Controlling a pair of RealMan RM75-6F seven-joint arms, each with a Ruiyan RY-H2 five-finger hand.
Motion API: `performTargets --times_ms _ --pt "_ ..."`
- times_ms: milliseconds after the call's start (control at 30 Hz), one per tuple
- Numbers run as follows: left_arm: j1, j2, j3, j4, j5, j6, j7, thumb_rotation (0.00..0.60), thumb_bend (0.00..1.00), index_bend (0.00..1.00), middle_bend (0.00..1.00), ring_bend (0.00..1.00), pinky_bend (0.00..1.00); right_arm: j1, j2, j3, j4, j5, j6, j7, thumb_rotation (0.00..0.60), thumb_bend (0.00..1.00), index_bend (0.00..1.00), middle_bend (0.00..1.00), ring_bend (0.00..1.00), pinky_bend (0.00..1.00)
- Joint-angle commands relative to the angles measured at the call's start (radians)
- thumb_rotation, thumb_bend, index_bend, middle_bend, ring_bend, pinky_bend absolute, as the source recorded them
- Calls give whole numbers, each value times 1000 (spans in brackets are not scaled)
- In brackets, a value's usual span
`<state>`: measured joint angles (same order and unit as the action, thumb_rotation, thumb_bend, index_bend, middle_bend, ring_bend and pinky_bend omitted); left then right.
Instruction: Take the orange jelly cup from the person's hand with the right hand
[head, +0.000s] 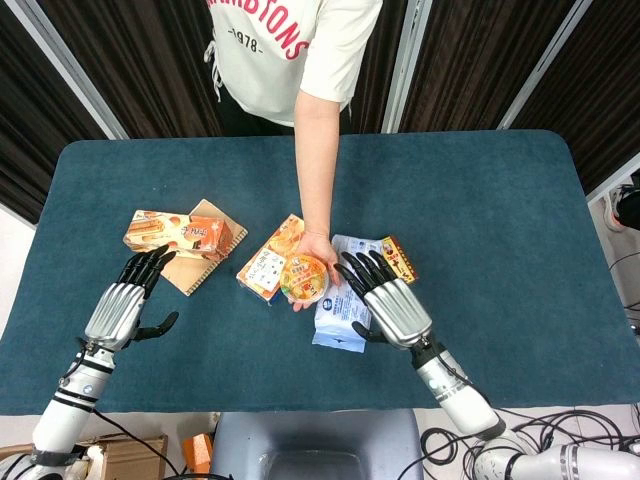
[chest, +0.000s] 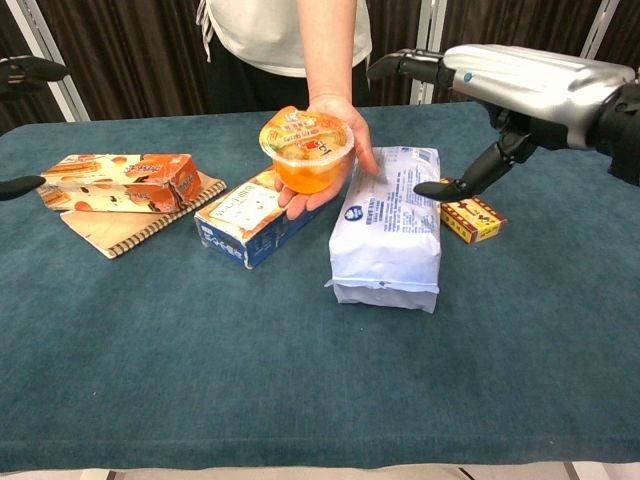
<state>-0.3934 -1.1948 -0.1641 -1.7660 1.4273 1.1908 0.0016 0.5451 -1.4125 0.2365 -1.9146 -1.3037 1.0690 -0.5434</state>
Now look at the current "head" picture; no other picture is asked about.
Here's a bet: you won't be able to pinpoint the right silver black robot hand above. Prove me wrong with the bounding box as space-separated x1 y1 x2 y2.
333 250 433 349

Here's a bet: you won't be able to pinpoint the person's bare hand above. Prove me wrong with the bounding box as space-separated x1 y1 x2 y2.
291 230 341 313

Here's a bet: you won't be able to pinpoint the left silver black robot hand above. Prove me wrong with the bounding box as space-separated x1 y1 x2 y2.
83 244 180 352

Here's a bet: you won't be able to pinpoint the instant noodle cup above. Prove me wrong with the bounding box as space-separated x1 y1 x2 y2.
279 253 330 304

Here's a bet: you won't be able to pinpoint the person's bare forearm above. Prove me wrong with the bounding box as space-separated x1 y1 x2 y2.
293 87 349 240

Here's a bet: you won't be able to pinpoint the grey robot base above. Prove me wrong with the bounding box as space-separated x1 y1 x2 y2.
210 410 422 480

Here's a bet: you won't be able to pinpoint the dark teal table cloth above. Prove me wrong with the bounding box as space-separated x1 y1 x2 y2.
0 129 640 416

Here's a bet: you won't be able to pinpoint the red yellow snack packet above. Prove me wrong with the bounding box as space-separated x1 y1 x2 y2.
381 235 418 285

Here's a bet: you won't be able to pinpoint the orange cracker box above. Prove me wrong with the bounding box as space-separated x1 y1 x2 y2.
235 213 306 307

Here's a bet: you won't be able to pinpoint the white blue wet wipes pack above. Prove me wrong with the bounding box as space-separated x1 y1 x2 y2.
311 233 386 355

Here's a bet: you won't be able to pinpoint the orange biscuit box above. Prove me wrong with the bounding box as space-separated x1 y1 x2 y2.
122 209 234 262

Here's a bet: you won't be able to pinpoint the brown spiral notebook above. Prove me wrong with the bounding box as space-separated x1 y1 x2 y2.
160 198 249 298

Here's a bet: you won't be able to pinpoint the brown cardboard box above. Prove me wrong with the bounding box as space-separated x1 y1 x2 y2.
74 433 170 480

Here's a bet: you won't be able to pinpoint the orange plastic object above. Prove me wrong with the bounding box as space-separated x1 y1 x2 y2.
181 433 214 474

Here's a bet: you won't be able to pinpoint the person in white t-shirt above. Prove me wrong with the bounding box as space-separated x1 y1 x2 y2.
202 0 385 138

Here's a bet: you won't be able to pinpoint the black pleated curtain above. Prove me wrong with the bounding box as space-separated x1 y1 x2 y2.
0 0 640 225

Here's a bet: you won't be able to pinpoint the white sneaker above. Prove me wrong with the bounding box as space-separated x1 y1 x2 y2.
602 187 632 235

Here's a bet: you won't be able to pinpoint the black floor cables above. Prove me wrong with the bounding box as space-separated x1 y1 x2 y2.
399 407 640 480

